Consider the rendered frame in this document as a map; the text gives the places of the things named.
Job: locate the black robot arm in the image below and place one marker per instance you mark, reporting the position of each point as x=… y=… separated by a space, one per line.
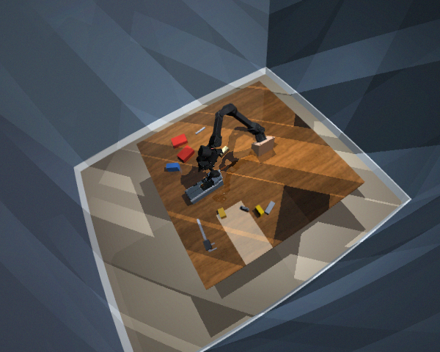
x=215 y=139

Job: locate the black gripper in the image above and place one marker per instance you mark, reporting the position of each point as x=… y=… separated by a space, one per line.
x=213 y=173

